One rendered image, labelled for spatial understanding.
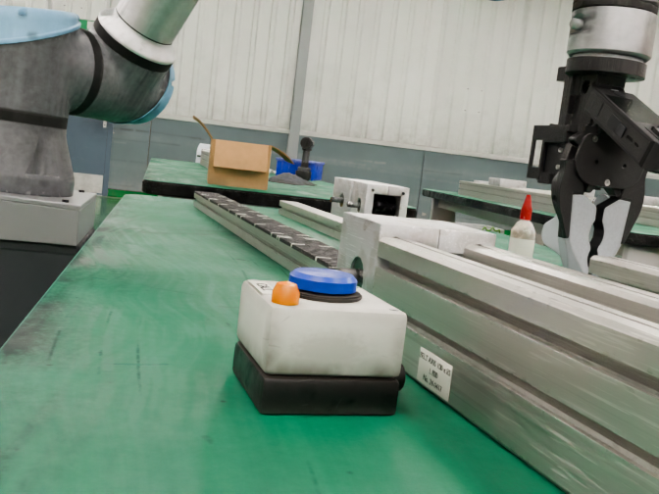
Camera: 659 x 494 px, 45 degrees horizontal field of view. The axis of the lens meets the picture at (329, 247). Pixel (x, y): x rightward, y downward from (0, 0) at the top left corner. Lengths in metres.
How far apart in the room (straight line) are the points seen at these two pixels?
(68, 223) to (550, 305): 0.69
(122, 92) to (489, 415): 0.80
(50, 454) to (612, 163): 0.56
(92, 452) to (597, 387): 0.22
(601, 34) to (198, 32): 10.95
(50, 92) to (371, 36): 10.96
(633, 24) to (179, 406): 0.52
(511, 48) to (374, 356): 12.21
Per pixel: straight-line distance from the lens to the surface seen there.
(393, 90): 11.95
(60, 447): 0.38
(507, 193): 4.24
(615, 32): 0.77
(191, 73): 11.53
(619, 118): 0.73
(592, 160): 0.75
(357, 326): 0.44
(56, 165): 1.06
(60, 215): 0.99
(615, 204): 0.78
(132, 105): 1.15
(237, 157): 2.67
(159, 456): 0.38
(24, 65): 1.05
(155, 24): 1.11
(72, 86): 1.08
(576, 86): 0.81
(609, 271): 0.68
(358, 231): 0.65
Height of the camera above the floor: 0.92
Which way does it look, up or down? 7 degrees down
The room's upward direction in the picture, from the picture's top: 7 degrees clockwise
